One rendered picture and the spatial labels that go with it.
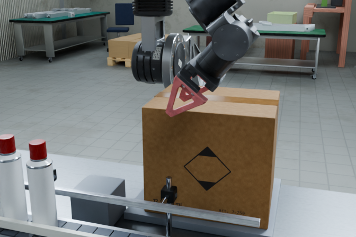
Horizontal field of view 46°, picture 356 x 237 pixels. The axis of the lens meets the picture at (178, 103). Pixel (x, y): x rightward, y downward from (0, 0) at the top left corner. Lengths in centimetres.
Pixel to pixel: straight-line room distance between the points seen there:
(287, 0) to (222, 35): 871
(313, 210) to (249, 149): 31
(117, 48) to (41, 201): 645
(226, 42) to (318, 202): 67
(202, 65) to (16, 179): 47
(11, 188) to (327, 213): 76
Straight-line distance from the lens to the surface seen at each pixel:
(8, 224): 98
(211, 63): 73
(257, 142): 92
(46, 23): 784
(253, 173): 95
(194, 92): 70
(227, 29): 64
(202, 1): 72
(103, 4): 1037
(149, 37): 137
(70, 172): 135
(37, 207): 93
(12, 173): 95
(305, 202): 119
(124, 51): 723
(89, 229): 96
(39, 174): 89
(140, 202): 88
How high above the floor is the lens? 139
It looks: 16 degrees down
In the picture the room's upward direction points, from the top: straight up
